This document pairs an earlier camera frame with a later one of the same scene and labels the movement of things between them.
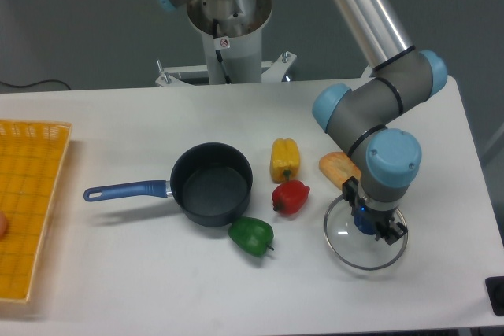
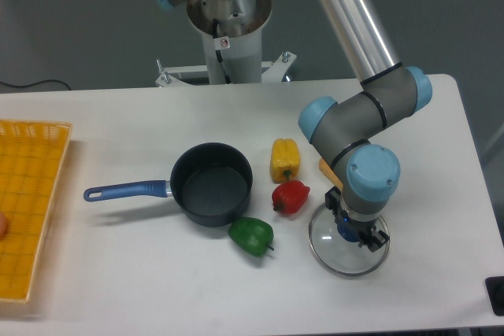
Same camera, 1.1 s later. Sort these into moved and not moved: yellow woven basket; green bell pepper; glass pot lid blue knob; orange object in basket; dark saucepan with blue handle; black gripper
Moved: black gripper; glass pot lid blue knob
Not moved: dark saucepan with blue handle; green bell pepper; orange object in basket; yellow woven basket
